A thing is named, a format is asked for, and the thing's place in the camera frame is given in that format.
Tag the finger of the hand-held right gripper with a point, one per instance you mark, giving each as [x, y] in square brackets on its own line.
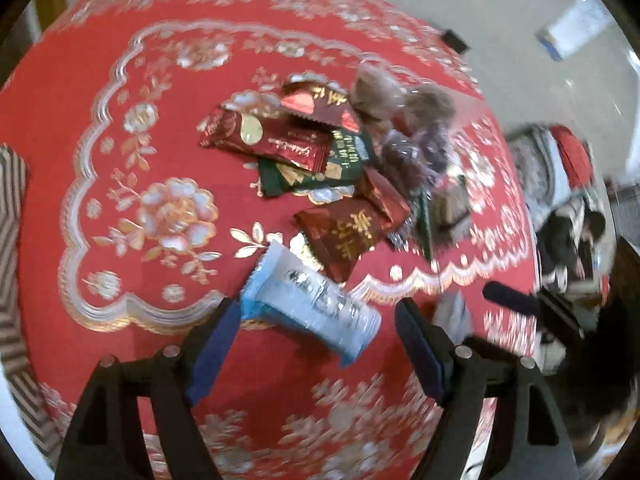
[510, 299]

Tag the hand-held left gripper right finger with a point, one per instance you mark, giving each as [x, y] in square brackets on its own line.
[417, 350]

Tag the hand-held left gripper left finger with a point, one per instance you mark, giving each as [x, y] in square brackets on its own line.
[215, 350]

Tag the light blue snack packet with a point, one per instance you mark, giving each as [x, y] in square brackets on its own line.
[310, 305]

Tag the dark red gold-oval snack packet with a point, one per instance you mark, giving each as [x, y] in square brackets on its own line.
[280, 145]

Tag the grey snack packet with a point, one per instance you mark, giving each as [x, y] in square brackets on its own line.
[452, 312]

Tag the dark cloth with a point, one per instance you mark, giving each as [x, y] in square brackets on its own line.
[565, 240]

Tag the brown snack packet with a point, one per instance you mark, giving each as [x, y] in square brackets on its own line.
[450, 210]

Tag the thin green snack packet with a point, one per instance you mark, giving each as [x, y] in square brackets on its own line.
[426, 225]

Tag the silver foil candy wrapper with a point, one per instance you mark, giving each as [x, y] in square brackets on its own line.
[400, 235]

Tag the red gold-lettered snack packet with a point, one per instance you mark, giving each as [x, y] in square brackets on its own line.
[340, 235]
[320, 102]

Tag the floral cushion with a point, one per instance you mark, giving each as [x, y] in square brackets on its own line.
[532, 160]

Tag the plain red snack packet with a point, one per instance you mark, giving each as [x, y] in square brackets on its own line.
[387, 197]

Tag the red cloth item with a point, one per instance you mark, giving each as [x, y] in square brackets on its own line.
[575, 155]

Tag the clear-wrapped brown candy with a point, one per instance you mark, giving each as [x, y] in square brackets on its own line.
[372, 92]
[402, 157]
[440, 147]
[430, 105]

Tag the small black block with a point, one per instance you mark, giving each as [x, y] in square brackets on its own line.
[455, 42]

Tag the red floral tablecloth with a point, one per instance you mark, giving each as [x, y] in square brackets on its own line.
[75, 110]

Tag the blue and white paper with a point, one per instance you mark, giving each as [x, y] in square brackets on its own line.
[575, 25]

